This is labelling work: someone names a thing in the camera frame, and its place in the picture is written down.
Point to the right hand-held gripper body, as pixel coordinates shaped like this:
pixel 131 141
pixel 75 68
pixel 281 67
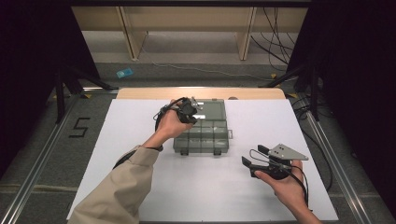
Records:
pixel 285 152

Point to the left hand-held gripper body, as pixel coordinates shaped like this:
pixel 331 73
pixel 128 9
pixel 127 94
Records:
pixel 186 109

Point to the person's left hand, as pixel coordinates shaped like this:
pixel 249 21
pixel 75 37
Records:
pixel 171 126

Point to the black metal stand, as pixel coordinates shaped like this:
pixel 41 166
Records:
pixel 59 96
pixel 314 93

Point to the dark curtain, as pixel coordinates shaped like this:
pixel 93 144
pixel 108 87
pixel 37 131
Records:
pixel 31 62
pixel 358 93

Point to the white table sheet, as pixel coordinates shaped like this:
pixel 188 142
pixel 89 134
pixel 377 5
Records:
pixel 218 193

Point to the grey transparent compartment box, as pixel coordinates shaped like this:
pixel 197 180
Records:
pixel 205 137

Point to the person's right hand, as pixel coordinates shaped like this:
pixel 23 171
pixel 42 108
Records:
pixel 289 189

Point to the light wooden bench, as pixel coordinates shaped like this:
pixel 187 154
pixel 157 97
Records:
pixel 186 18

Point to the blue card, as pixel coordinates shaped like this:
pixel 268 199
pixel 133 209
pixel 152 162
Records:
pixel 124 73

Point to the aluminium floor rail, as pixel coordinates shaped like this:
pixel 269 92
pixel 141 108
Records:
pixel 40 158
pixel 336 168

